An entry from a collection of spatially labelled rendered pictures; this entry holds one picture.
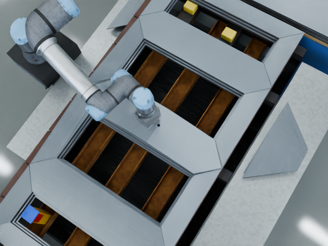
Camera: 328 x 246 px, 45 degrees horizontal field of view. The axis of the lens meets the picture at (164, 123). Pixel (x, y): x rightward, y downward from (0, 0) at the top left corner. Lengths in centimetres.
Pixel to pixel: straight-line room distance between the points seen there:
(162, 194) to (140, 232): 27
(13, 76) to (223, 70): 173
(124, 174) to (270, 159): 69
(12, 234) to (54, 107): 67
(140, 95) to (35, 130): 82
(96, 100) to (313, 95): 107
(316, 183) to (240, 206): 97
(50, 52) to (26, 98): 147
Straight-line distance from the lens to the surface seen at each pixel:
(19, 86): 305
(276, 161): 186
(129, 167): 195
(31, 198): 188
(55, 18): 159
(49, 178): 184
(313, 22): 210
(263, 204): 186
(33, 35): 157
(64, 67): 153
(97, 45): 221
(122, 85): 150
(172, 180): 192
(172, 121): 173
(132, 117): 175
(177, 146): 172
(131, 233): 173
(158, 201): 191
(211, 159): 174
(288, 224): 265
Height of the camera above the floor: 257
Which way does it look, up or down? 72 degrees down
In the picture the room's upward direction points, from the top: 12 degrees counter-clockwise
